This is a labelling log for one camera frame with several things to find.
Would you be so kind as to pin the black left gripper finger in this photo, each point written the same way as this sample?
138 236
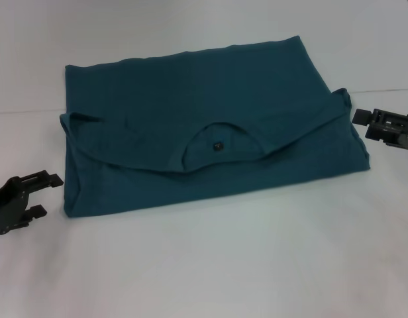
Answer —
36 212
45 179

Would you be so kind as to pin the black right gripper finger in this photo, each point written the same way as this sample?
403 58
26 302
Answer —
376 134
362 116

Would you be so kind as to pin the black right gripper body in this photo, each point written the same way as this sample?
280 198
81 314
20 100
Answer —
401 130

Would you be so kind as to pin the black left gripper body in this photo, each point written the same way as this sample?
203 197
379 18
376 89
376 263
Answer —
8 205

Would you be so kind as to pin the teal t-shirt with FREE print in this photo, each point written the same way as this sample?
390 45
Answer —
207 116

